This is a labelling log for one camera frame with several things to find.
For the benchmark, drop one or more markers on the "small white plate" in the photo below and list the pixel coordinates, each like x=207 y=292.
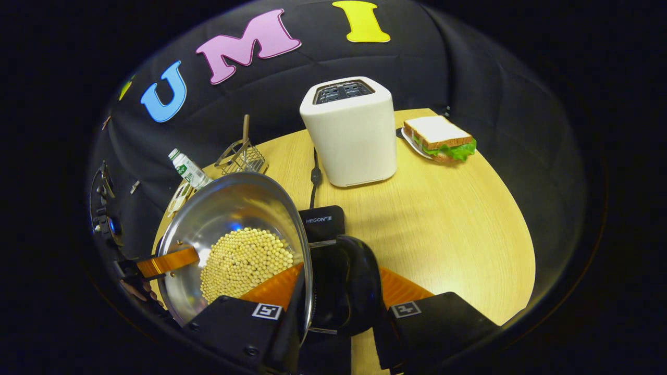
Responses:
x=411 y=143

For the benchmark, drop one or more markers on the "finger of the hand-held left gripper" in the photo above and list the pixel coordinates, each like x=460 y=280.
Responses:
x=167 y=261

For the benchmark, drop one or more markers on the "stainless steel pot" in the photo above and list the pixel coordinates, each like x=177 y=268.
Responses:
x=224 y=208

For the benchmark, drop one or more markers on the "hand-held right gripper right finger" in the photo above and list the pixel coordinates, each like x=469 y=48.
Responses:
x=437 y=323

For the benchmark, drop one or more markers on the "black induction cooktop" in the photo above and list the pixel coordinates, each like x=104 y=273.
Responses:
x=323 y=221

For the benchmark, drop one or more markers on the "white bottle with green label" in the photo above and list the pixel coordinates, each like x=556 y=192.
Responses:
x=190 y=171

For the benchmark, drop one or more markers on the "metal cloth clip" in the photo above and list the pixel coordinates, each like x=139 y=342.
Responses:
x=135 y=186

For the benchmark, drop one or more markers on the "reddish cloth clip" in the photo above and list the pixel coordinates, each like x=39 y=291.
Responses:
x=106 y=122

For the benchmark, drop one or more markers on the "sandwich with lettuce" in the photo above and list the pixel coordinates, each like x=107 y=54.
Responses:
x=440 y=138

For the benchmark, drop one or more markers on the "white divided bean tray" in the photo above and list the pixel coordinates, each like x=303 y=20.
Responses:
x=177 y=200

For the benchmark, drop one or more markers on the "white toaster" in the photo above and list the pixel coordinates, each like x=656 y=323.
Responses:
x=354 y=140

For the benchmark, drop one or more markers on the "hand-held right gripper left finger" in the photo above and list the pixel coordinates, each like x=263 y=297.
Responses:
x=234 y=328

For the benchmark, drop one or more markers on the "pile of yellow soybeans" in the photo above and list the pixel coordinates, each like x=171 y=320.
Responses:
x=245 y=265

